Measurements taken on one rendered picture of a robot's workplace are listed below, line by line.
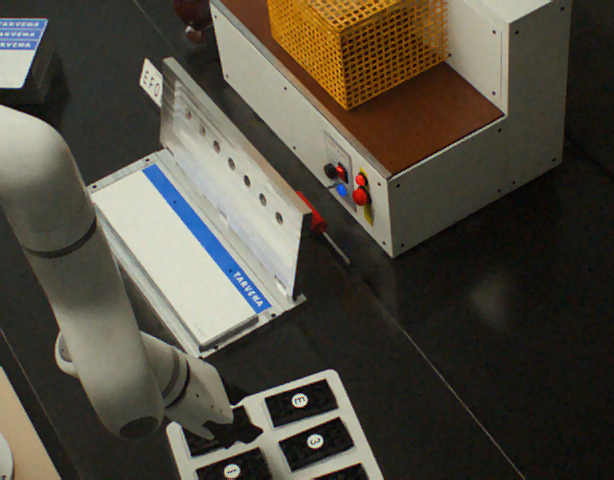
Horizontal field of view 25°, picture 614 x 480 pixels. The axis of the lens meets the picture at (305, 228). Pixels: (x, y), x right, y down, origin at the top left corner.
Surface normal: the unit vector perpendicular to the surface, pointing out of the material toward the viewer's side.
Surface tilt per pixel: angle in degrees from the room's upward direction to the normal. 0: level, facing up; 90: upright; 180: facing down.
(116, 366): 53
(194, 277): 0
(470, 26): 90
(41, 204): 89
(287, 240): 76
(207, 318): 0
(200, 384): 58
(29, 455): 5
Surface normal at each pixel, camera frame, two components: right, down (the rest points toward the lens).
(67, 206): 0.70, 0.47
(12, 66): -0.10, -0.66
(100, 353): 0.10, 0.05
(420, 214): 0.53, 0.60
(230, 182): -0.84, 0.29
